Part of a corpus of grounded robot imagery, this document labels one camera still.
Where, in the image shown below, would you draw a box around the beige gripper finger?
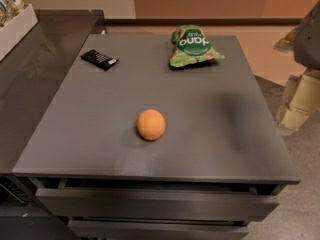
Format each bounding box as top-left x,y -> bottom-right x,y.
276,69 -> 320,136

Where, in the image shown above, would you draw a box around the green rice chip bag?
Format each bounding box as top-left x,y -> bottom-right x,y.
169,25 -> 225,68

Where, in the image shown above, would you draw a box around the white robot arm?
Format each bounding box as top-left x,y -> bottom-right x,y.
276,1 -> 320,136

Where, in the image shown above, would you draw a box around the black rxbar chocolate bar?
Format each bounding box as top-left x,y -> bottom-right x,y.
80,49 -> 118,71

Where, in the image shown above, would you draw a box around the orange fruit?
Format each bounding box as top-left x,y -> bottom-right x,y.
136,109 -> 166,141

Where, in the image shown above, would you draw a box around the grey drawer cabinet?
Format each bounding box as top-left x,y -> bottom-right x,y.
14,34 -> 298,240

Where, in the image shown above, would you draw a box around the upper grey drawer front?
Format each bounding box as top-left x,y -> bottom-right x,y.
36,189 -> 278,221

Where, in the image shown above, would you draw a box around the grey drawer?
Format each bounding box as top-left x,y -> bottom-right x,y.
68,220 -> 248,240
36,189 -> 278,221

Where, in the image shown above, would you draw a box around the lower grey drawer front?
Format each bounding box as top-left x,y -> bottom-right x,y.
68,220 -> 248,240

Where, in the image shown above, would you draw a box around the dark side counter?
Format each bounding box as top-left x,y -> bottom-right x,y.
0,9 -> 104,240

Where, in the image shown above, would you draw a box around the white snack box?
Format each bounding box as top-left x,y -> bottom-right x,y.
0,4 -> 38,61

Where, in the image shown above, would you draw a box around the snack bags in box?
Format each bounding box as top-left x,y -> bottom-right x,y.
0,0 -> 27,27

